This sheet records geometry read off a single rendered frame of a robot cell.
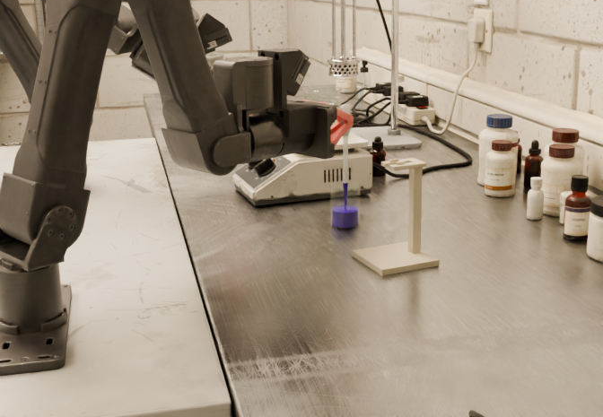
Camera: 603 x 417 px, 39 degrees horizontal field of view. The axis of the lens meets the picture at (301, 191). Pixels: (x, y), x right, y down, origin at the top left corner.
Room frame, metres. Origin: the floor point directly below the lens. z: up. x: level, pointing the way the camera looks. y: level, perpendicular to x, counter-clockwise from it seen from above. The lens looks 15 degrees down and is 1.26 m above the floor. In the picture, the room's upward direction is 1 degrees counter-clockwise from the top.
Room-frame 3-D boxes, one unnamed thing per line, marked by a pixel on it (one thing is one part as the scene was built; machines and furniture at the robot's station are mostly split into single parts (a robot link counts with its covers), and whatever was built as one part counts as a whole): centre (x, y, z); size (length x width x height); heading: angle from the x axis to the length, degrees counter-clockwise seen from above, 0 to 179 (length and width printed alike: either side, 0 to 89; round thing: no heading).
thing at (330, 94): (1.36, -0.04, 1.03); 0.07 x 0.06 x 0.08; 17
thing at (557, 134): (1.27, -0.41, 0.95); 0.06 x 0.06 x 0.11
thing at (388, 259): (1.00, -0.11, 0.96); 0.08 x 0.08 x 0.13; 23
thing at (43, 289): (0.81, 0.28, 0.94); 0.20 x 0.07 x 0.08; 12
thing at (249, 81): (1.01, 0.09, 1.09); 0.12 x 0.09 x 0.12; 135
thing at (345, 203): (1.15, -0.06, 0.93); 0.04 x 0.04 x 0.06
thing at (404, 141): (1.74, -0.08, 0.91); 0.30 x 0.20 x 0.01; 102
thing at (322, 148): (1.07, 0.01, 1.05); 0.10 x 0.07 x 0.07; 45
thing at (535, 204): (1.17, -0.34, 0.93); 0.02 x 0.02 x 0.06
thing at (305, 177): (1.34, -0.01, 0.94); 0.22 x 0.13 x 0.08; 109
